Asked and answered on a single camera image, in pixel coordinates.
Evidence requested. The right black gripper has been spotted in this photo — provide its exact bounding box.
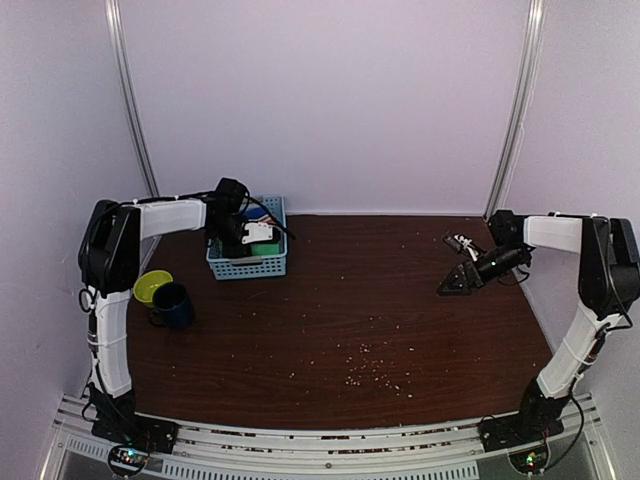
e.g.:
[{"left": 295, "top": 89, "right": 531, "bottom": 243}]
[{"left": 438, "top": 244, "right": 529, "bottom": 295}]

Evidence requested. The green microfiber towel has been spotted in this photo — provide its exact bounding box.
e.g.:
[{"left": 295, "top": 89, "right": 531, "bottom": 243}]
[{"left": 250, "top": 242, "right": 281, "bottom": 257}]

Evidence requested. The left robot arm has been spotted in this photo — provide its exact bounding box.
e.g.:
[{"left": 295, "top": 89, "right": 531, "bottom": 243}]
[{"left": 78, "top": 178, "right": 295, "bottom": 444}]

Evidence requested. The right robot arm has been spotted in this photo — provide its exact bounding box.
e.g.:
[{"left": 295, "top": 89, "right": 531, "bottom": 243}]
[{"left": 437, "top": 210, "right": 639, "bottom": 442}]

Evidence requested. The blue rolled towel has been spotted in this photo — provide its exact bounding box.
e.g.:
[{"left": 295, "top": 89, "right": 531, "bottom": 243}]
[{"left": 245, "top": 207, "right": 272, "bottom": 223}]

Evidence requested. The light blue plastic basket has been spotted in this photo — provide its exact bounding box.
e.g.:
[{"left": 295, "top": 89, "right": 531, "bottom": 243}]
[{"left": 205, "top": 196, "right": 288, "bottom": 281}]

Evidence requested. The dark blue mug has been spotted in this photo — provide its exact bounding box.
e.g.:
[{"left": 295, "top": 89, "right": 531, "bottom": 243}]
[{"left": 148, "top": 282, "right": 195, "bottom": 331}]

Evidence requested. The yellow green bowl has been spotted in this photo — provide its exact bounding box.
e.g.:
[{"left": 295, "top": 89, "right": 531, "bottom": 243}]
[{"left": 133, "top": 270, "right": 173, "bottom": 308}]

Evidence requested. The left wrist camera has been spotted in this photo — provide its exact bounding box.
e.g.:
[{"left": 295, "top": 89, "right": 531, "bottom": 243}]
[{"left": 210, "top": 177, "right": 279, "bottom": 245}]

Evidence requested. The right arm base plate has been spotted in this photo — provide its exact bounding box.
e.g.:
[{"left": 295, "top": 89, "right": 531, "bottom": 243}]
[{"left": 477, "top": 414, "right": 564, "bottom": 453}]

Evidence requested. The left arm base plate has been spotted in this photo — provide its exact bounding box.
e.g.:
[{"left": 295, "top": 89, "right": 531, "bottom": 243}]
[{"left": 91, "top": 415, "right": 179, "bottom": 454}]

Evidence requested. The aluminium front rail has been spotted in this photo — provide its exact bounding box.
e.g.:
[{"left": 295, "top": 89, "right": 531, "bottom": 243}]
[{"left": 39, "top": 392, "right": 616, "bottom": 480}]

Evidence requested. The left aluminium post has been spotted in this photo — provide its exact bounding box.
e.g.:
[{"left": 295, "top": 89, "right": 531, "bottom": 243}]
[{"left": 104, "top": 0, "right": 160, "bottom": 197}]

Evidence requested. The aluminium post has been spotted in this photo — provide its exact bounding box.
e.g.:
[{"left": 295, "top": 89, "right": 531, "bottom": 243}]
[
  {"left": 104, "top": 0, "right": 160, "bottom": 197},
  {"left": 483, "top": 0, "right": 546, "bottom": 221}
]

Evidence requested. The right aluminium post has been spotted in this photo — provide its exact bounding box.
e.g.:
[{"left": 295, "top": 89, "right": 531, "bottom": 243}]
[{"left": 483, "top": 0, "right": 546, "bottom": 221}]

